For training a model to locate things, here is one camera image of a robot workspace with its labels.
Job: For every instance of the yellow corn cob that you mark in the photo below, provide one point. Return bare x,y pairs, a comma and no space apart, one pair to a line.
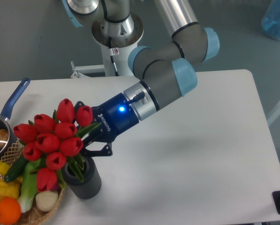
9,189

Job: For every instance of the blue handled saucepan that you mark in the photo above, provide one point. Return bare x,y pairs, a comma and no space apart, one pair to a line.
6,112

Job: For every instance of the blue plastic bag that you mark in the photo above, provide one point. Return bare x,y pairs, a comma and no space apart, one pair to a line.
271,21

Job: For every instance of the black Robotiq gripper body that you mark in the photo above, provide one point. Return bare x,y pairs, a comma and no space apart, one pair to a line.
115,116

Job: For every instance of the orange fruit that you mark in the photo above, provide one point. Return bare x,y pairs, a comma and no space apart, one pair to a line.
10,211

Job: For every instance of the woven wicker basket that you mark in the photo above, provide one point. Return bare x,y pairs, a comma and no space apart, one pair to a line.
34,216

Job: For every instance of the dark grey ribbed vase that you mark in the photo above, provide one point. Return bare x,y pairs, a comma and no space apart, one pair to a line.
91,179

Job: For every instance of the red tulip bouquet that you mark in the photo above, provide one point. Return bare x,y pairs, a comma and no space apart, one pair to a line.
56,140

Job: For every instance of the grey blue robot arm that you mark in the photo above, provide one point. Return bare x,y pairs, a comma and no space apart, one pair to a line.
164,74

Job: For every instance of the purple red radish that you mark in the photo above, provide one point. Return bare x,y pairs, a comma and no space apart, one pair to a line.
55,187

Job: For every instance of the green bok choy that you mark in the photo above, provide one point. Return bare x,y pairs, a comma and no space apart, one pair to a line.
29,185

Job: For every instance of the yellow banana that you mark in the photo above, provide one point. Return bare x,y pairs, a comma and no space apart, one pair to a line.
4,167

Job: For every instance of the white garlic bulb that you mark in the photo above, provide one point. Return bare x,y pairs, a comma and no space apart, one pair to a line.
45,201

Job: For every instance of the dark green cucumber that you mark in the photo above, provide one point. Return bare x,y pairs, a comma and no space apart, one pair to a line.
16,169

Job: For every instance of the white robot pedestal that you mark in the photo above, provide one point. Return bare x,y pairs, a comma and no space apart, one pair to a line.
116,41

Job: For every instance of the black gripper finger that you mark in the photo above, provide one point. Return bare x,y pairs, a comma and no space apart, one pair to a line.
83,113
97,150

